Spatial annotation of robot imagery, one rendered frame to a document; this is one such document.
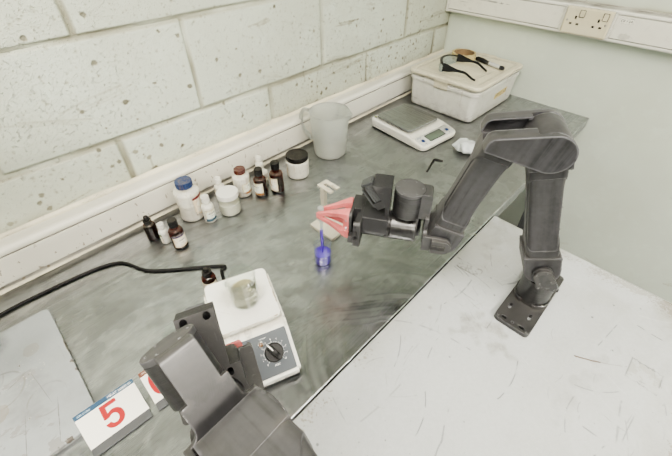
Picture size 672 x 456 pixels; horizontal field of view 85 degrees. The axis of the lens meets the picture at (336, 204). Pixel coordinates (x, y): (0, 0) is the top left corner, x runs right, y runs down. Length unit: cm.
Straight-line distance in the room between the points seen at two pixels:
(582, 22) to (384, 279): 117
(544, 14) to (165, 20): 128
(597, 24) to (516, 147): 107
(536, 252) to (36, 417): 89
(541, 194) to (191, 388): 57
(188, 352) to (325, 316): 44
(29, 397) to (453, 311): 78
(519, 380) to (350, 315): 32
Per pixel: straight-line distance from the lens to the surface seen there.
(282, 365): 70
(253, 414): 36
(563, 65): 175
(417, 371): 75
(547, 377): 82
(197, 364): 39
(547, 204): 70
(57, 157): 100
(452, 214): 70
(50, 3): 93
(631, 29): 163
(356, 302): 81
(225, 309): 72
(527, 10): 171
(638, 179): 183
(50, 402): 85
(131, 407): 77
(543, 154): 62
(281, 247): 92
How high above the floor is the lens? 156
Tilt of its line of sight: 40 degrees down
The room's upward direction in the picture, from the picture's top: straight up
